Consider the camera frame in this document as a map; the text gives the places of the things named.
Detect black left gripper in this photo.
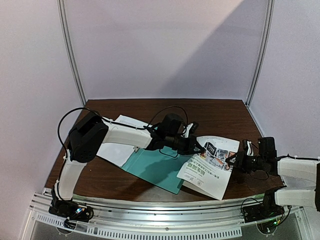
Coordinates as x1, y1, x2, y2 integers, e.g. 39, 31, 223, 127
166, 134, 205, 156

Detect colourful printed brochure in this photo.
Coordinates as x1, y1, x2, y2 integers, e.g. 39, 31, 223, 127
177, 135, 240, 201

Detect teal file folder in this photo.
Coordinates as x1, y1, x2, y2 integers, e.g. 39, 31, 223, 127
121, 147, 191, 194

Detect metal folder clip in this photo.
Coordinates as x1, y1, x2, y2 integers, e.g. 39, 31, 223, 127
134, 146, 140, 153

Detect white printed text sheets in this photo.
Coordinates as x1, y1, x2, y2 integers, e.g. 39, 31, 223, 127
97, 115, 147, 168

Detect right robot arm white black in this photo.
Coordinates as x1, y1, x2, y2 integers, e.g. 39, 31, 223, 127
225, 136, 320, 220

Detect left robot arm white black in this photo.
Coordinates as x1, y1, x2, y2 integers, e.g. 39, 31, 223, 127
51, 112, 205, 217

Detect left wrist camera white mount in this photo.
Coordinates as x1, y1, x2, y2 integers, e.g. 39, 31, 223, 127
182, 121, 199, 138

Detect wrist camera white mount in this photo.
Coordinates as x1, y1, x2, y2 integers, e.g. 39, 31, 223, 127
182, 121, 199, 138
242, 139, 254, 156

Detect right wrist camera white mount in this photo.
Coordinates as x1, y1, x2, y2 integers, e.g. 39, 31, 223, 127
242, 139, 254, 156

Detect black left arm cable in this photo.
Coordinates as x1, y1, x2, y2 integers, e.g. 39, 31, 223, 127
57, 106, 188, 156

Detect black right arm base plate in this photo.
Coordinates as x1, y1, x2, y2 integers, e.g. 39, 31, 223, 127
240, 202, 285, 223

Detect aluminium front rail frame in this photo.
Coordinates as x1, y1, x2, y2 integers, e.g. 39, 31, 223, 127
20, 189, 313, 240

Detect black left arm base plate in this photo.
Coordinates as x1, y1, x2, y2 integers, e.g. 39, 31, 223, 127
48, 199, 94, 223

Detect right aluminium wall post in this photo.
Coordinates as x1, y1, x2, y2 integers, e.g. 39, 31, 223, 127
245, 0, 275, 108

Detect aluminium wall post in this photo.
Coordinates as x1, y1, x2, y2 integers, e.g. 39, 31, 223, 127
245, 0, 275, 108
57, 0, 87, 106

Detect left aluminium wall post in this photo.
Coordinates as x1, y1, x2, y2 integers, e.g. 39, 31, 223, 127
57, 0, 87, 106

